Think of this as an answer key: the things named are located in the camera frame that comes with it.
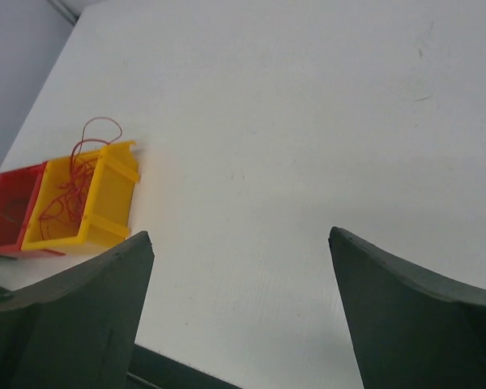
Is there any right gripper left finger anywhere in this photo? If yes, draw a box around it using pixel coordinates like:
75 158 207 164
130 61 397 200
0 231 155 388

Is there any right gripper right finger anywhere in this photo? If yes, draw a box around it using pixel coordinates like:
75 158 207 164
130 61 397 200
328 227 486 388

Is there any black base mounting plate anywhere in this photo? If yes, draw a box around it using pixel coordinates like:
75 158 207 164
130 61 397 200
125 344 237 389

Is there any yellow plastic bin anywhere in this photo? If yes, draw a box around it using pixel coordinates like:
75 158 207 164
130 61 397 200
22 140 141 255

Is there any red plastic bin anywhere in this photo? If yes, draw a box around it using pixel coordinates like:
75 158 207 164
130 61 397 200
0 163 62 259

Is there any left aluminium frame post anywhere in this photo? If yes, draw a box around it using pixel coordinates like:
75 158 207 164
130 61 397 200
46 0 79 25

